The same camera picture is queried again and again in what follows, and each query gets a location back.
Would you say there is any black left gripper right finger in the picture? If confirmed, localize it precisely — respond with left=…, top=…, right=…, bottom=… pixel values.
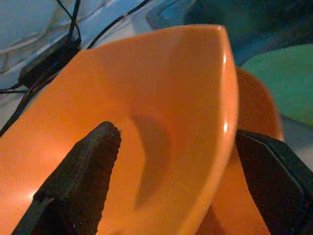
left=235, top=129, right=313, bottom=235

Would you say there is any green plastic plate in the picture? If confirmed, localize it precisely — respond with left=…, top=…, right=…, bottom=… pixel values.
left=240, top=44, right=313, bottom=126

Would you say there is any long black counter cable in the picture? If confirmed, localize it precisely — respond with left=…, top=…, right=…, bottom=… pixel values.
left=86, top=0, right=153, bottom=50

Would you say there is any orange plastic plate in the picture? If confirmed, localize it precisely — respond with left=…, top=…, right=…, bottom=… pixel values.
left=195, top=67, right=285, bottom=235

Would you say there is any stainless steel sink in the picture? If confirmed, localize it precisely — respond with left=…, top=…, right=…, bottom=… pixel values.
left=146, top=0, right=313, bottom=157

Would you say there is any orange plastic bowl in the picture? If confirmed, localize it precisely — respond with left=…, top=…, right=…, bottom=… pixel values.
left=0, top=24, right=240, bottom=235

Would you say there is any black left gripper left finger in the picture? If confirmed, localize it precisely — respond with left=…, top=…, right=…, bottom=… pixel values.
left=11, top=121, right=122, bottom=235

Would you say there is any black power adapter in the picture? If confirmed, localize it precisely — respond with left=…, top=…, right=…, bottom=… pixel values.
left=19, top=36, right=83, bottom=88

